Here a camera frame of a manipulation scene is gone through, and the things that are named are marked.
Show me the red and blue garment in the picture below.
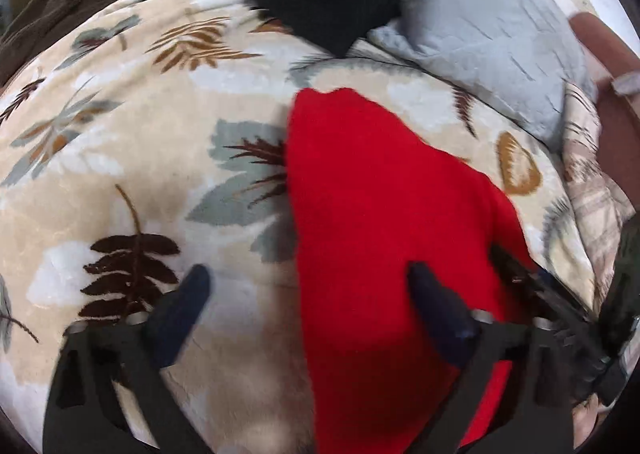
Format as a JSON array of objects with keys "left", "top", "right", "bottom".
[{"left": 285, "top": 89, "right": 533, "bottom": 453}]

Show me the person's left hand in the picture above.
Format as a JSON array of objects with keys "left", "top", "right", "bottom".
[{"left": 573, "top": 394, "right": 599, "bottom": 448}]

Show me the person's right hand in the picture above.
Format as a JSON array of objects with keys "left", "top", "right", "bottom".
[{"left": 570, "top": 12, "right": 639, "bottom": 207}]

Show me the floral beige quilt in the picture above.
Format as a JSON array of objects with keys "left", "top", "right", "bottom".
[{"left": 562, "top": 81, "right": 636, "bottom": 312}]

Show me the leaf-patterned cream fleece blanket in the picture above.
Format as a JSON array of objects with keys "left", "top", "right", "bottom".
[{"left": 1, "top": 0, "right": 594, "bottom": 453}]

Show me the grey quilted pillow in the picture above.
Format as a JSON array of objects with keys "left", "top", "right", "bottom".
[{"left": 368, "top": 0, "right": 597, "bottom": 153}]

